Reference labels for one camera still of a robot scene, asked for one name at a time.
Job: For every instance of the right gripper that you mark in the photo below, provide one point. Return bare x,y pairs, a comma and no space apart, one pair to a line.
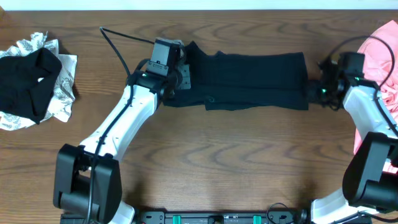
319,86

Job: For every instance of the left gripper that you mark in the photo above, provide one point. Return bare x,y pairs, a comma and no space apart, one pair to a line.
184,76

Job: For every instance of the black shirt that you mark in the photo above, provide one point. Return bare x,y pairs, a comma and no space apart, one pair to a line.
236,82

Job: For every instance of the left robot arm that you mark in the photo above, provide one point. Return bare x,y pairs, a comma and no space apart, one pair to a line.
87,177

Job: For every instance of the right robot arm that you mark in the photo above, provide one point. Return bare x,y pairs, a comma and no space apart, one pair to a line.
367,190

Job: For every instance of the pink garment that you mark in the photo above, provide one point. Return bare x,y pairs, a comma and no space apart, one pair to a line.
378,63

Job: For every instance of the white leaf-patterned cloth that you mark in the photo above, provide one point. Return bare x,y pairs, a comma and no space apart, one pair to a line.
63,96

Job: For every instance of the black folded garment on left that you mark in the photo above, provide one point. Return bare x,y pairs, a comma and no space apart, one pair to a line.
27,83

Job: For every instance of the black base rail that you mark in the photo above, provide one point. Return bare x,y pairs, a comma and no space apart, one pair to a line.
214,218

